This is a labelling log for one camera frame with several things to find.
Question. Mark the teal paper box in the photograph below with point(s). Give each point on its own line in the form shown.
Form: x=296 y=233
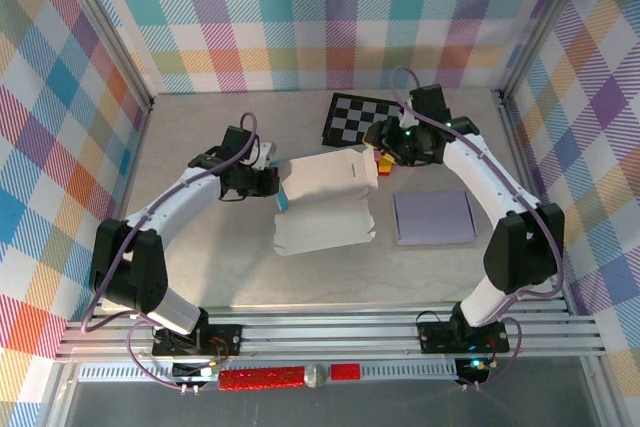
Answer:
x=325 y=227

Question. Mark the lilac paper box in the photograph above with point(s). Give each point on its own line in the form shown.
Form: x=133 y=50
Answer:
x=435 y=219

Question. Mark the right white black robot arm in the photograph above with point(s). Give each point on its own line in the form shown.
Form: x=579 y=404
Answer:
x=480 y=172

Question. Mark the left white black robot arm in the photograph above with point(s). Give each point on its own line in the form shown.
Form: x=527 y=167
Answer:
x=175 y=197

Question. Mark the yellow toy brick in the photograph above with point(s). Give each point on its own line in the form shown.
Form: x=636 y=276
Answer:
x=386 y=163

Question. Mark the black grey checkerboard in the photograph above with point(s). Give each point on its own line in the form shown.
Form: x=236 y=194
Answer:
x=345 y=117

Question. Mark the long red glitter strip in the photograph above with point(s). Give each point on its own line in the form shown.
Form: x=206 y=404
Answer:
x=260 y=379

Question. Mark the silver foil ball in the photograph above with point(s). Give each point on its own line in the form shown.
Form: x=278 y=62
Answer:
x=316 y=376

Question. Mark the short red glitter patch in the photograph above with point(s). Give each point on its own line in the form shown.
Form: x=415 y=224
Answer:
x=345 y=371

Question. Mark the black board white connector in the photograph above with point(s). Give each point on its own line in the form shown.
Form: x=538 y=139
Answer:
x=187 y=371

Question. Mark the black board green light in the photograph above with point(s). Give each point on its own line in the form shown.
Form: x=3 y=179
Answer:
x=470 y=372

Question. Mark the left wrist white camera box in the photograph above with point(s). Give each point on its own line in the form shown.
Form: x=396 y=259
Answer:
x=267 y=153

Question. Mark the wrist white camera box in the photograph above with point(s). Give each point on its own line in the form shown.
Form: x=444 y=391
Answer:
x=407 y=121
x=267 y=153

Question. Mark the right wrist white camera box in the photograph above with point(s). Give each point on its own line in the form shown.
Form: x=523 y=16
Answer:
x=407 y=121

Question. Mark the aluminium side rail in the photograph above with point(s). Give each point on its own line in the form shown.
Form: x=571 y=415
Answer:
x=131 y=172
x=516 y=139

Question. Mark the aluminium rail beam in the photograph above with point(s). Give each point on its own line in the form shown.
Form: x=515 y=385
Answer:
x=325 y=337

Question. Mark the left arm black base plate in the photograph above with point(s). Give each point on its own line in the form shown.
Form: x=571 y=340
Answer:
x=227 y=339

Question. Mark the aluminium corner post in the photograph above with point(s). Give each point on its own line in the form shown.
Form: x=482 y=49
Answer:
x=107 y=37
x=546 y=22

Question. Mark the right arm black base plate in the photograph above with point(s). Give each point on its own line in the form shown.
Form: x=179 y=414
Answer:
x=435 y=339

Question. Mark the aluminium frame strut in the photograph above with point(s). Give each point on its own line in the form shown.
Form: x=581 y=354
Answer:
x=600 y=392
x=60 y=397

